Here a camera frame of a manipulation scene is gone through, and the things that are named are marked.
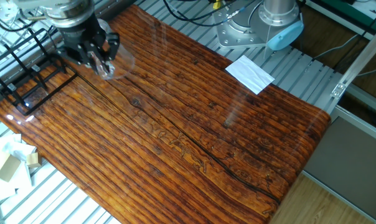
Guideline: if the white paper sheet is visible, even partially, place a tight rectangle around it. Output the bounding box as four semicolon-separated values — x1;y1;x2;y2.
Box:
225;54;276;96

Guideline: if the grey aluminium side rail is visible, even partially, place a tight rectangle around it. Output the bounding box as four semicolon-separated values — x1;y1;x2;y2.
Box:
0;0;138;109

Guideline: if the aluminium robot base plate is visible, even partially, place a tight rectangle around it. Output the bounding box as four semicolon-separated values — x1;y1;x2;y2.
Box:
212;0;270;50

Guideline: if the small light wooden block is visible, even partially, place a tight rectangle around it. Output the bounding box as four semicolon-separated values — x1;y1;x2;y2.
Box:
26;152;43;169

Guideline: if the crumpled paper and box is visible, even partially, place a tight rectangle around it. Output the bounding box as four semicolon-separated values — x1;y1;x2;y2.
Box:
0;133;38;202

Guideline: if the aluminium plate with holes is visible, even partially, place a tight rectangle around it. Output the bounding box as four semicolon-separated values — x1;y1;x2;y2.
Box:
0;0;42;25

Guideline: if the aluminium frame post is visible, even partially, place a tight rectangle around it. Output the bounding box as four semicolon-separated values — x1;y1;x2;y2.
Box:
330;18;376;100

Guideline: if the glossy wood-grain table mat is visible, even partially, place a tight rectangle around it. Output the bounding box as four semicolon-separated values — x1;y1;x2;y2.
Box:
0;4;332;224

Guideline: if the black metal cup rack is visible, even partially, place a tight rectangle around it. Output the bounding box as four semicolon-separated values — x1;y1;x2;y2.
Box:
0;27;79;116

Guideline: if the clear glass cup with handle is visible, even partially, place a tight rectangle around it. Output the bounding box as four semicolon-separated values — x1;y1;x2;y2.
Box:
88;17;136;81

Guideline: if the silver cable connector plug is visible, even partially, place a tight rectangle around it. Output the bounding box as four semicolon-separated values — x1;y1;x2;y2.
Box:
228;7;247;20

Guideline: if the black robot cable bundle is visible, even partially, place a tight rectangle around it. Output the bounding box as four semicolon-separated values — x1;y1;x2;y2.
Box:
0;0;248;32

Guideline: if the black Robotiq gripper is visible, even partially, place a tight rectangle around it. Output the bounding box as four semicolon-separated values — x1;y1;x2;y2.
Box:
55;17;121;77

